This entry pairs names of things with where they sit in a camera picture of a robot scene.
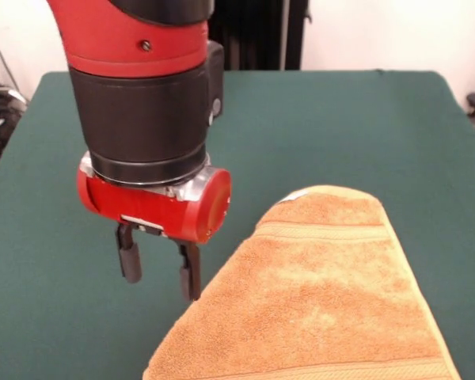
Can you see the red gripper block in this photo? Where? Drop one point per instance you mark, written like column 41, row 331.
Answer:
column 150, row 210

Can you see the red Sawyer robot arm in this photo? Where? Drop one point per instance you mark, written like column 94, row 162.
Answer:
column 142, row 99

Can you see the dark green table cloth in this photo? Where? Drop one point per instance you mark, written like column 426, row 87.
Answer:
column 340, row 138

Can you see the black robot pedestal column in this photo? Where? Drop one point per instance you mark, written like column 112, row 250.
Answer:
column 261, row 35

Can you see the tan terry towel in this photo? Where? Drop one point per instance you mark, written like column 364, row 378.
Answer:
column 320, row 297

